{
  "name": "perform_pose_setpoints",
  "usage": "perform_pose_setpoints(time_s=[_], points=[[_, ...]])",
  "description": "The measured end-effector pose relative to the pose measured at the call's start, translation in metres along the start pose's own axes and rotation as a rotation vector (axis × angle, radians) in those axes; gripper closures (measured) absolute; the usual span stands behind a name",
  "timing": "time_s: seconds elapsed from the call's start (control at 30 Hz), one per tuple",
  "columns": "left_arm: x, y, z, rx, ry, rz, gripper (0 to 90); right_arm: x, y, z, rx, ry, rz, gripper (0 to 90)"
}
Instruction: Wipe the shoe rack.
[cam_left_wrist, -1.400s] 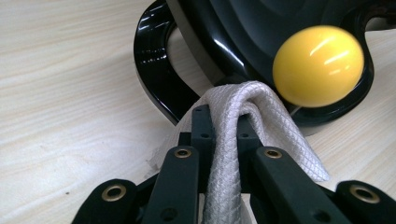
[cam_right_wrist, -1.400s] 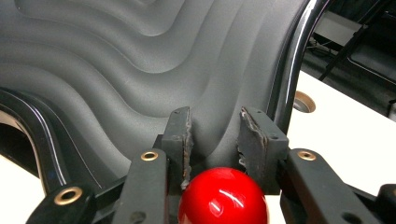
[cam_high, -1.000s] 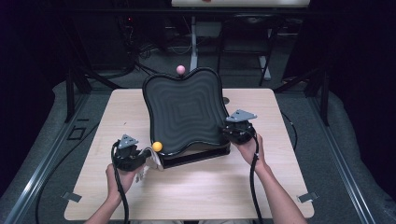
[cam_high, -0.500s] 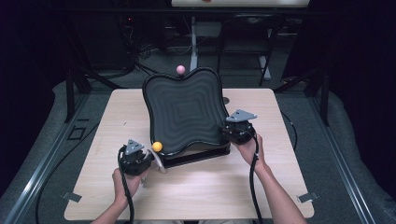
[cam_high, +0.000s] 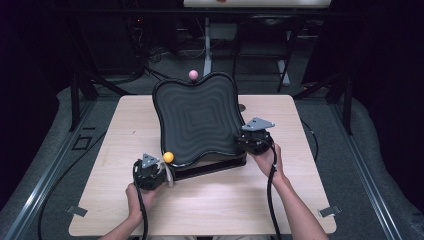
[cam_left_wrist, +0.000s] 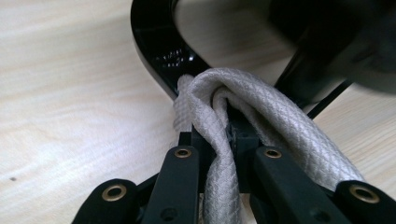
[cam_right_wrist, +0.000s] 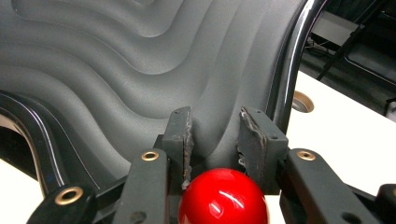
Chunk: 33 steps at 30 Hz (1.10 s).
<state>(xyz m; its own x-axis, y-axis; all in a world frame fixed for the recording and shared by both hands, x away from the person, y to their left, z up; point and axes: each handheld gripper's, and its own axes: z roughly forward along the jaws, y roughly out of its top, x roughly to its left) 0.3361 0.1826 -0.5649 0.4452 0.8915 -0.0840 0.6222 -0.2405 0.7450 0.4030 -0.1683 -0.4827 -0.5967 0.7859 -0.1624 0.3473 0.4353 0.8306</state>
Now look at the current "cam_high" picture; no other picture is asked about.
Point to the white cleaning cloth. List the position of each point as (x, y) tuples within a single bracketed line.
[(168, 175)]

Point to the black chair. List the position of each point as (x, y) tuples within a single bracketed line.
[(266, 36)]

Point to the white desk leg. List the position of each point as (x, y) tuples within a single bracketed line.
[(284, 71), (207, 50)]

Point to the person's right hand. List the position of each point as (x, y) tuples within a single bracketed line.
[(268, 163)]

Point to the aluminium floor rail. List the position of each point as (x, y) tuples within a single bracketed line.
[(50, 173), (366, 175)]

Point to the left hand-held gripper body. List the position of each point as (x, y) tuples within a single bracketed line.
[(148, 175)]

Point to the black wavy tray stand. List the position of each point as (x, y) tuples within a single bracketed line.
[(200, 120)]

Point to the person's left hand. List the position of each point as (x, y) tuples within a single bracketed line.
[(140, 200)]

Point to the black metal stand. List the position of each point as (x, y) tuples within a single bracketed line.
[(348, 106), (75, 100)]

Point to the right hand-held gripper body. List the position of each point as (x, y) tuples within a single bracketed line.
[(256, 143)]

